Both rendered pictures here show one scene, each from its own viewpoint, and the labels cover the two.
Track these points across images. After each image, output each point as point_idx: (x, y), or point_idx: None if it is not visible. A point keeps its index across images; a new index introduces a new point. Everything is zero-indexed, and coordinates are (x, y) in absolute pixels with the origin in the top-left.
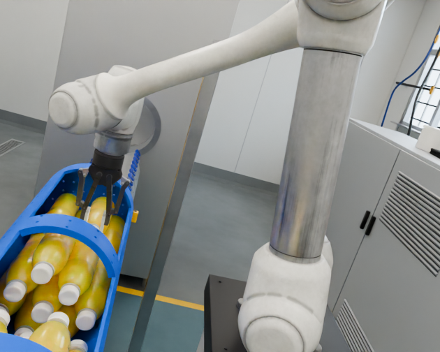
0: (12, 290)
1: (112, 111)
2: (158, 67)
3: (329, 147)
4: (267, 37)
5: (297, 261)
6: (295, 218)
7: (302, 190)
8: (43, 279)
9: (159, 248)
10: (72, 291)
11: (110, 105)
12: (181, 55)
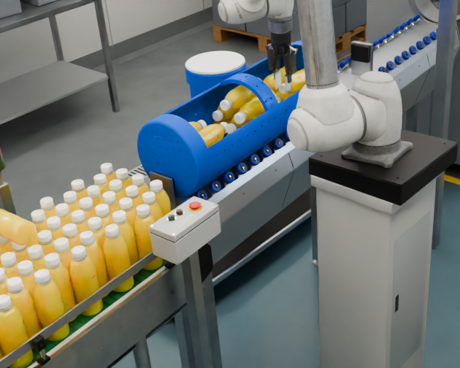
0: (215, 115)
1: (245, 8)
2: None
3: (308, 17)
4: None
5: (311, 87)
6: (304, 61)
7: (303, 44)
8: (225, 107)
9: (434, 122)
10: (239, 115)
11: (244, 5)
12: None
